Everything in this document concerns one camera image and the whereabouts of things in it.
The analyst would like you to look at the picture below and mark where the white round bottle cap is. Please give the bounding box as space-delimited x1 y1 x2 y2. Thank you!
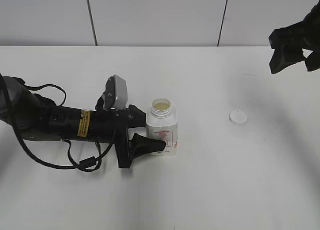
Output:
228 110 248 125

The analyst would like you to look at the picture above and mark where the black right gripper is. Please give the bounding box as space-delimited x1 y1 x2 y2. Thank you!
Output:
268 4 320 74

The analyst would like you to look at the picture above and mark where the white square yogurt bottle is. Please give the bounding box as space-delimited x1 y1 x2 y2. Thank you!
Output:
146 98 178 155

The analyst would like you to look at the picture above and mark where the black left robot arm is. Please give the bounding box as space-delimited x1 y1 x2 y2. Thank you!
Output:
0 75 166 172

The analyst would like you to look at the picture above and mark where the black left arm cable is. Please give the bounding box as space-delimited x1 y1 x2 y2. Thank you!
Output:
0 73 117 173

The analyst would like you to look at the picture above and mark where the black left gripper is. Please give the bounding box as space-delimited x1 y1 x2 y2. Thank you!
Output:
88 97 167 168

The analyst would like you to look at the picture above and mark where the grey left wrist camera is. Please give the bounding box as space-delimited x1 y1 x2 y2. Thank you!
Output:
102 75 128 111

